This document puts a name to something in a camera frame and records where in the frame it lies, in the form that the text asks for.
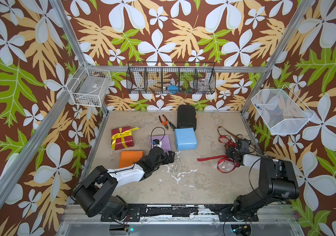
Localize purple gift box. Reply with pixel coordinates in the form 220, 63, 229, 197
150, 135, 171, 152

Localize brown ribbon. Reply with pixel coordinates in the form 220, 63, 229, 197
217, 126, 244, 148

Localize red satin ribbon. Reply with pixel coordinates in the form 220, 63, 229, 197
196, 135, 241, 174

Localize orange gift box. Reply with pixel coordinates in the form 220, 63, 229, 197
118, 150, 143, 169

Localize light blue gift box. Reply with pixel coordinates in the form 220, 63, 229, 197
174, 128, 197, 151

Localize dark red gift box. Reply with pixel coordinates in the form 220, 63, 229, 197
111, 126, 135, 151

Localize yellow satin ribbon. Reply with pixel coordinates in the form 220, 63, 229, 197
111, 126, 140, 150

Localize white satin ribbon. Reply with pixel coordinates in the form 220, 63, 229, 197
214, 135, 251, 174

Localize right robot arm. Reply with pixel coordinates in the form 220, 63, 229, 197
219, 139, 299, 222

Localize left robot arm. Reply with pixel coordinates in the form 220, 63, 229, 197
70, 147, 175, 221

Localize black hard case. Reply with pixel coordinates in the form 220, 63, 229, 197
177, 105, 197, 130

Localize blue object in basket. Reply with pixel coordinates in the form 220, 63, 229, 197
168, 85, 180, 94

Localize orange handled pliers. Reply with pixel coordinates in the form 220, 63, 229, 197
159, 115, 176, 130

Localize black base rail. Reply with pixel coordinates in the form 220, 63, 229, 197
64, 203, 275, 223

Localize white wire basket right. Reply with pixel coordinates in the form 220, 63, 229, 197
251, 86, 315, 135

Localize white wire basket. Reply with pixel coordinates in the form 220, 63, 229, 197
66, 63, 112, 107
251, 86, 315, 135

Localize black wire basket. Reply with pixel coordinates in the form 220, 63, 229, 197
126, 62, 217, 94

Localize white wire basket left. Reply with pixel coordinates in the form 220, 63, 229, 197
66, 63, 112, 107

